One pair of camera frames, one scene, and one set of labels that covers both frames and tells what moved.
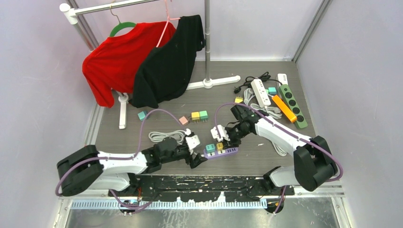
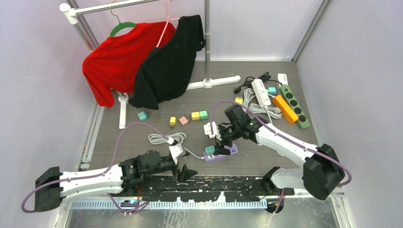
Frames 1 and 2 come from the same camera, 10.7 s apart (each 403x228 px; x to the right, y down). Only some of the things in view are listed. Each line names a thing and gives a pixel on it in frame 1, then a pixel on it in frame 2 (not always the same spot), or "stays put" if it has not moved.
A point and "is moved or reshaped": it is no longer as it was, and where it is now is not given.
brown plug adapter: x=183 y=120 stays put
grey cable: x=248 y=94 stays put
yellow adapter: x=219 y=146 is moved or reshaped
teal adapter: x=142 y=114 stays put
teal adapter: x=210 y=148 stays put
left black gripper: x=194 y=162 → x=185 y=173
